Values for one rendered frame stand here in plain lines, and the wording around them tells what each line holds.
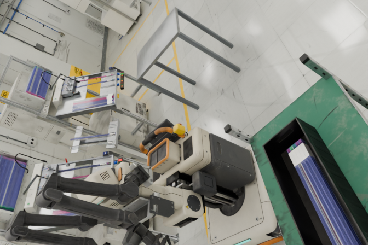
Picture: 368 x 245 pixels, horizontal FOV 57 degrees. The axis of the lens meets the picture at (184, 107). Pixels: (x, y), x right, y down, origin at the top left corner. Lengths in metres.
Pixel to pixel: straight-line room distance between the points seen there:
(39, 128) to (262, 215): 2.95
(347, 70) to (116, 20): 5.54
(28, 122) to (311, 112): 3.53
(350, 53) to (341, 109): 1.45
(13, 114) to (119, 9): 3.74
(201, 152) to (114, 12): 5.56
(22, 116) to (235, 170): 2.78
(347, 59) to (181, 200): 1.55
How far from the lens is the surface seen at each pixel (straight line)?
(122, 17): 7.37
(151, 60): 3.34
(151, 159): 2.31
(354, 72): 2.62
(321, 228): 1.21
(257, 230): 2.32
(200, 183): 2.07
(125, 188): 1.65
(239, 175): 2.29
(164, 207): 1.92
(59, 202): 1.52
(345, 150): 1.24
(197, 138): 2.13
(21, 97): 4.24
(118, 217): 1.61
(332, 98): 1.35
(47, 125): 4.34
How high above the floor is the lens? 1.96
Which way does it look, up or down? 29 degrees down
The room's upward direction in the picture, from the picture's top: 64 degrees counter-clockwise
